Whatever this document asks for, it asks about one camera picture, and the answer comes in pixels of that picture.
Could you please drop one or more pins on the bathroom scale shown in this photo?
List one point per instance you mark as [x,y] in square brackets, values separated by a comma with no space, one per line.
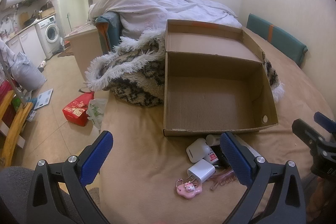
[43,99]

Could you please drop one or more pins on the white duvet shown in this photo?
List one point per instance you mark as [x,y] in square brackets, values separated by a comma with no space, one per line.
[139,15]

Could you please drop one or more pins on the open cardboard box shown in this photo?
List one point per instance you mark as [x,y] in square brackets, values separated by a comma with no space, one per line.
[215,81]

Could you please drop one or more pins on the white washing machine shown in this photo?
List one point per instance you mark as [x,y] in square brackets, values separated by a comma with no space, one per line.
[49,35]

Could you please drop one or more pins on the yellow wooden chair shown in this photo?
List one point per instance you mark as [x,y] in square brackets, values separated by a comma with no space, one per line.
[15,129]

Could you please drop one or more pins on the furry black white blanket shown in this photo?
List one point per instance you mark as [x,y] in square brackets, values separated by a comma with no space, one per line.
[135,70]

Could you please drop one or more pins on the white pill bottle red label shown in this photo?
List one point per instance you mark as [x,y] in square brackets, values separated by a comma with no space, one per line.
[214,156]

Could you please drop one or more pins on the white USB wall charger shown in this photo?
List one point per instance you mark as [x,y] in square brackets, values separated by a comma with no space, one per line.
[201,171]

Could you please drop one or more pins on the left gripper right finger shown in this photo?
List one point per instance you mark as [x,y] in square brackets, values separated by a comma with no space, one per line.
[274,192]

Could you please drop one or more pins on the white earbuds case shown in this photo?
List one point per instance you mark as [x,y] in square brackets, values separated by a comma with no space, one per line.
[197,150]

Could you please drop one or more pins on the white kitchen cabinet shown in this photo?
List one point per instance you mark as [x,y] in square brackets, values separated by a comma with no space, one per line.
[28,43]

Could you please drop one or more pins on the beige bedside cabinet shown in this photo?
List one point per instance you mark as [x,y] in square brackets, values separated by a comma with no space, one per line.
[85,44]

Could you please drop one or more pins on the pink Hello Kitty charm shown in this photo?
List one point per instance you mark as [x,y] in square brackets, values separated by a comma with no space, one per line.
[189,189]

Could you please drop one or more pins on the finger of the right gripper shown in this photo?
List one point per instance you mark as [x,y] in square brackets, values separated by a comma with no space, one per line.
[325,122]
[308,135]

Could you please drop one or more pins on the black lighter red print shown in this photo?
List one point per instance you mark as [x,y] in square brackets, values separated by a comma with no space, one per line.
[223,156]

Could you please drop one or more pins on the white plastic bag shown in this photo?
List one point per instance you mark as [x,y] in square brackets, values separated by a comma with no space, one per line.
[96,110]

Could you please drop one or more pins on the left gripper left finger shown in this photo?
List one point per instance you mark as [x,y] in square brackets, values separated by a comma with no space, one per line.
[45,201]

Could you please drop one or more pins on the person right hand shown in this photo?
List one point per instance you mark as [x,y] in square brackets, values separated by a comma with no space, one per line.
[321,197]

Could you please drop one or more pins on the green cushion orange stripe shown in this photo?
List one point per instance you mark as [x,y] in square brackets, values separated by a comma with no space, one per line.
[280,39]

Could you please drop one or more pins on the grey laundry bag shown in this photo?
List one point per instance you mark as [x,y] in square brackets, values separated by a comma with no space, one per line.
[26,73]

